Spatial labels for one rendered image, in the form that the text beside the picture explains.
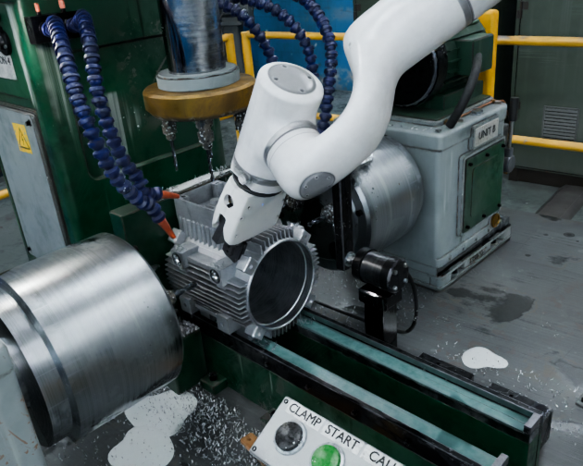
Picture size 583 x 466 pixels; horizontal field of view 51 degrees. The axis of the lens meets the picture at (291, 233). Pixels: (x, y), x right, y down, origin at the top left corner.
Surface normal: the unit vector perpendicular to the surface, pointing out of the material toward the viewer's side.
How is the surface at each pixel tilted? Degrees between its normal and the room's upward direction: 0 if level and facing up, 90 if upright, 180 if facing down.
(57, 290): 28
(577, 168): 90
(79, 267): 17
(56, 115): 90
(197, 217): 90
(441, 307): 0
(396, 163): 51
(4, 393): 90
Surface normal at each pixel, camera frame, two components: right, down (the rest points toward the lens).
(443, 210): 0.72, 0.24
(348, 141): 0.22, 0.38
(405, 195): 0.68, 0.04
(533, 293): -0.08, -0.90
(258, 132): -0.74, 0.23
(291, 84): 0.29, -0.64
